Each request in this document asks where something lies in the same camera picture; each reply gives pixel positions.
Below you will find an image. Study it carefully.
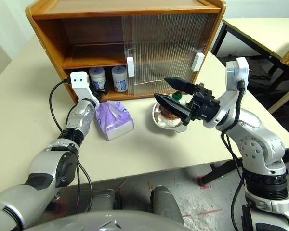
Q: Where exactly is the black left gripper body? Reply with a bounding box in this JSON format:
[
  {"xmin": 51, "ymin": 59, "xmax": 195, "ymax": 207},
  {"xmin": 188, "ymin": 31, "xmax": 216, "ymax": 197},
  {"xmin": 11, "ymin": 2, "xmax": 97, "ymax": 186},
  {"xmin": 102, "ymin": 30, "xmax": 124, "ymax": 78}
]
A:
[{"xmin": 92, "ymin": 86, "xmax": 105, "ymax": 98}]

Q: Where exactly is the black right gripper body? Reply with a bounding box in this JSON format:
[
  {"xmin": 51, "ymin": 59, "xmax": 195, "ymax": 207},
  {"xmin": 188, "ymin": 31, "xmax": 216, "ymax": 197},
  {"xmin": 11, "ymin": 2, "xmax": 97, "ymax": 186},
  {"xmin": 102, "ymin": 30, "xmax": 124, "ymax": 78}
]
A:
[{"xmin": 185, "ymin": 82, "xmax": 222, "ymax": 125}]

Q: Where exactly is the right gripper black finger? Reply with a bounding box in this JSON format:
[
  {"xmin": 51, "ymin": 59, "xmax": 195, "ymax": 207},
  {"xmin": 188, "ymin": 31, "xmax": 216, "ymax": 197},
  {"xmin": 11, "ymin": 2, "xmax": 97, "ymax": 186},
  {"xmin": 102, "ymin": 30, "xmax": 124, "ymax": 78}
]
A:
[
  {"xmin": 154, "ymin": 94, "xmax": 191, "ymax": 126},
  {"xmin": 164, "ymin": 77, "xmax": 198, "ymax": 95}
]

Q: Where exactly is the white jar with blue label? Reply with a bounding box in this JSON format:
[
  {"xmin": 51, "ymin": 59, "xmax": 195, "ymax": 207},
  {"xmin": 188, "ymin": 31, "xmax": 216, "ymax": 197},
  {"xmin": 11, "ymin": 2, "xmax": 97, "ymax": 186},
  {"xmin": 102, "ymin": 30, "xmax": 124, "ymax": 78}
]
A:
[
  {"xmin": 111, "ymin": 66, "xmax": 129, "ymax": 93},
  {"xmin": 89, "ymin": 67, "xmax": 107, "ymax": 90}
]

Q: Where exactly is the white plush with green hat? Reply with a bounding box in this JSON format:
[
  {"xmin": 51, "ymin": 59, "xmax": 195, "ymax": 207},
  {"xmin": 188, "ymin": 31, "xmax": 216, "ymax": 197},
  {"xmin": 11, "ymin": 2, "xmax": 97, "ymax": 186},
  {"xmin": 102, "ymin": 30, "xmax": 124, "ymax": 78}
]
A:
[{"xmin": 156, "ymin": 90, "xmax": 186, "ymax": 128}]

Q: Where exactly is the steel bowl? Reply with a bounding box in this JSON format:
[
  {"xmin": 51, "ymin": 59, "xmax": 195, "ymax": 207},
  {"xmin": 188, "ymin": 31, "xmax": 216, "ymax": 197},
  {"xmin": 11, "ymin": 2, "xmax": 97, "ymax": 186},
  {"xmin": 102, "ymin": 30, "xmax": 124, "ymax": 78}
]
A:
[{"xmin": 152, "ymin": 102, "xmax": 188, "ymax": 134}]

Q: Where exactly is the white door handle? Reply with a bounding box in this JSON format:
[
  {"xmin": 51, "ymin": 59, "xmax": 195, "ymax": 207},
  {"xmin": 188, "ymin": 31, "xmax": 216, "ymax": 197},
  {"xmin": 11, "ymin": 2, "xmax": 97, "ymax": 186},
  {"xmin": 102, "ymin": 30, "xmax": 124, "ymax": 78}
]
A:
[
  {"xmin": 126, "ymin": 57, "xmax": 135, "ymax": 77},
  {"xmin": 192, "ymin": 52, "xmax": 205, "ymax": 72}
]

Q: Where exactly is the purple tissue pack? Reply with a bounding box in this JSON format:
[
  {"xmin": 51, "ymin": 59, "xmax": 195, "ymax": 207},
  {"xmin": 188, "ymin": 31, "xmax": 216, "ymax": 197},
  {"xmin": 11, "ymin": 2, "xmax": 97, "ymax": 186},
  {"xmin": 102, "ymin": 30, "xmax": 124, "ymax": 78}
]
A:
[{"xmin": 94, "ymin": 100, "xmax": 136, "ymax": 141}]

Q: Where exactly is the ribbed clear sliding door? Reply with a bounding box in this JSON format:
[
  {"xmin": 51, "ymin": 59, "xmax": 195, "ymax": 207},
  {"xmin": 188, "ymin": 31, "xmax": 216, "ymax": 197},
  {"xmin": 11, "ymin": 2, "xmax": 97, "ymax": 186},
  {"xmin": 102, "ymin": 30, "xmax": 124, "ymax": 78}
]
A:
[
  {"xmin": 121, "ymin": 14, "xmax": 208, "ymax": 97},
  {"xmin": 129, "ymin": 13, "xmax": 219, "ymax": 95}
]

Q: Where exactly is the wooden cabinet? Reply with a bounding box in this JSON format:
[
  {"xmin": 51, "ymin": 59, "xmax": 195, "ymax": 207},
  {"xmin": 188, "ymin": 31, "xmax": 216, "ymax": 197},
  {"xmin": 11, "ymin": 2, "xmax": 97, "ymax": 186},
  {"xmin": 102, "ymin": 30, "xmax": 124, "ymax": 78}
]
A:
[{"xmin": 25, "ymin": 0, "xmax": 227, "ymax": 105}]

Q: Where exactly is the black table leg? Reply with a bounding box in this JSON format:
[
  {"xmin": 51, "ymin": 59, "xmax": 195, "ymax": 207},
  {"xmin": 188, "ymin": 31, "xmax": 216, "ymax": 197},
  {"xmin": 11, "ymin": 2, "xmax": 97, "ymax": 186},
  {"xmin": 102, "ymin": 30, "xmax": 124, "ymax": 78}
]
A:
[{"xmin": 202, "ymin": 160, "xmax": 244, "ymax": 185}]

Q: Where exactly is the grey right robot leg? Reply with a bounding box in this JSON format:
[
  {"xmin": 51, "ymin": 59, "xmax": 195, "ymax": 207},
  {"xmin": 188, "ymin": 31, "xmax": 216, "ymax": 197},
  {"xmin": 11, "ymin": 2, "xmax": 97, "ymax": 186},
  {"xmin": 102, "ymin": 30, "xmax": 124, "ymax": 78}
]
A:
[{"xmin": 150, "ymin": 185, "xmax": 185, "ymax": 226}]

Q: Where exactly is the grey robot leg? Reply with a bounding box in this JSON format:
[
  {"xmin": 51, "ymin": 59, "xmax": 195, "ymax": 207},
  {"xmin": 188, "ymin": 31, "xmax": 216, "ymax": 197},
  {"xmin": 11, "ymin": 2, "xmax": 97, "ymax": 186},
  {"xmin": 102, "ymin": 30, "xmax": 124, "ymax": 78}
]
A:
[
  {"xmin": 150, "ymin": 185, "xmax": 185, "ymax": 226},
  {"xmin": 90, "ymin": 189, "xmax": 123, "ymax": 214}
]

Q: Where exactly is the grey left robot leg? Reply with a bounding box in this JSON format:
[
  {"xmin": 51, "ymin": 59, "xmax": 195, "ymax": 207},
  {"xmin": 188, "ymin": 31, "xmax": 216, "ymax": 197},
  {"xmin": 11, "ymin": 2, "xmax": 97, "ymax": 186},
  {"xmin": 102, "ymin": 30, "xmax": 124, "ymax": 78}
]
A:
[{"xmin": 90, "ymin": 189, "xmax": 123, "ymax": 214}]

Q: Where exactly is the silver robot torso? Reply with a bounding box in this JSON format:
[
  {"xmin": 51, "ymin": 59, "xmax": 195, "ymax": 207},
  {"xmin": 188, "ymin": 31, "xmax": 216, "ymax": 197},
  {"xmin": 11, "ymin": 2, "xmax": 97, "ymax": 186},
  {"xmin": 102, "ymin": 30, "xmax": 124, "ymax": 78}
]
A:
[{"xmin": 24, "ymin": 210, "xmax": 191, "ymax": 231}]

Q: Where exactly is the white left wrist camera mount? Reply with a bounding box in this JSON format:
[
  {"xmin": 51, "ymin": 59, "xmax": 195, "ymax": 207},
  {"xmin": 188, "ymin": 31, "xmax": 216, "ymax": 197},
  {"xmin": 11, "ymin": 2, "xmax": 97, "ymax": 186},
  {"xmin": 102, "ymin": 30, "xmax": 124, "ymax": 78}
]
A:
[{"xmin": 69, "ymin": 71, "xmax": 100, "ymax": 103}]

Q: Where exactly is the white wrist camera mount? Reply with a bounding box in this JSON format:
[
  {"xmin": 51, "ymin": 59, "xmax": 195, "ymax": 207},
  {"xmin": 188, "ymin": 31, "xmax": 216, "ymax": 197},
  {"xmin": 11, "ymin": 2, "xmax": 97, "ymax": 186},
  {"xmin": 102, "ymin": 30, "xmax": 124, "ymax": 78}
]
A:
[
  {"xmin": 204, "ymin": 57, "xmax": 250, "ymax": 132},
  {"xmin": 69, "ymin": 71, "xmax": 100, "ymax": 103}
]

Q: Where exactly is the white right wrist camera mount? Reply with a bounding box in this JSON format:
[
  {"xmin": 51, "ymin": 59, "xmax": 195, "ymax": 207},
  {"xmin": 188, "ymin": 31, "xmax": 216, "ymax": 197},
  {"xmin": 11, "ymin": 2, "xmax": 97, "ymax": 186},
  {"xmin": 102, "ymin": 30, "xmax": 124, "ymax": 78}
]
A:
[{"xmin": 204, "ymin": 57, "xmax": 250, "ymax": 132}]

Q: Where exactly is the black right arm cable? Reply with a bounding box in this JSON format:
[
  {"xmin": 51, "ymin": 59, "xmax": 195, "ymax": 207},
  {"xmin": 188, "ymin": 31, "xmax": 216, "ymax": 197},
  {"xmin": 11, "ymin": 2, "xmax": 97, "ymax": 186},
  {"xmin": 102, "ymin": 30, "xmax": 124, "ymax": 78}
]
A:
[{"xmin": 221, "ymin": 80, "xmax": 247, "ymax": 231}]

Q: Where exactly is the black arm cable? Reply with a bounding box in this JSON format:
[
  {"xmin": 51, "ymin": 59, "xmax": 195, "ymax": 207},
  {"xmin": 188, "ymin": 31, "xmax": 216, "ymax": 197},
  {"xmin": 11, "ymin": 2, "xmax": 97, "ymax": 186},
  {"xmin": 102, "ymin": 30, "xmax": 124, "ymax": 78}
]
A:
[
  {"xmin": 221, "ymin": 80, "xmax": 247, "ymax": 231},
  {"xmin": 49, "ymin": 79, "xmax": 93, "ymax": 214}
]

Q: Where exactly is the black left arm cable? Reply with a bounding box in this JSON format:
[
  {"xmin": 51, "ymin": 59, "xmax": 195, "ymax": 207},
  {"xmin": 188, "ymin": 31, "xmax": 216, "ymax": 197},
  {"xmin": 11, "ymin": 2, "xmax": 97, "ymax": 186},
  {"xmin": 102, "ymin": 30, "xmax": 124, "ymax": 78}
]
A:
[{"xmin": 49, "ymin": 79, "xmax": 93, "ymax": 214}]

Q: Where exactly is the beige table with black frame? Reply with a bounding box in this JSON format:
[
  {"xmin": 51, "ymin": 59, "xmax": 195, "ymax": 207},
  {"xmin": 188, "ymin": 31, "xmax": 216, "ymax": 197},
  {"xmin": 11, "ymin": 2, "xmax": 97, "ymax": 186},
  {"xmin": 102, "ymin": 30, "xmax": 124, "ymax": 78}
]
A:
[{"xmin": 210, "ymin": 18, "xmax": 289, "ymax": 114}]

